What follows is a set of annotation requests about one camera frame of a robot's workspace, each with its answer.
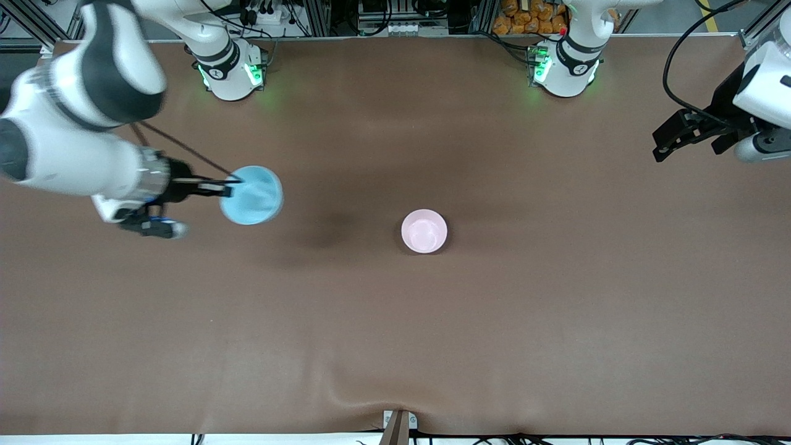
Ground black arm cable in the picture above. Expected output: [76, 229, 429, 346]
[131, 121, 240, 181]
[662, 0, 751, 130]

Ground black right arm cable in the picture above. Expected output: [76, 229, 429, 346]
[131, 121, 240, 181]

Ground pink bowl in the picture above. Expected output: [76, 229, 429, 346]
[401, 209, 449, 255]

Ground white power strip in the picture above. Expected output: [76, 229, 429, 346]
[238, 3, 291, 25]

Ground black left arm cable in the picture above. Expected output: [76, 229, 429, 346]
[662, 0, 751, 130]

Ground brown table cover mat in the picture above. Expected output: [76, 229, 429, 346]
[0, 36, 791, 436]

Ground metal table clamp bracket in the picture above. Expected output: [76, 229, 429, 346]
[382, 409, 418, 445]

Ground aluminium frame post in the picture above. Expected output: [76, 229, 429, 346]
[470, 0, 498, 35]
[303, 0, 331, 36]
[738, 0, 778, 50]

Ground light blue bowl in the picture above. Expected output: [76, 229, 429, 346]
[219, 165, 285, 226]

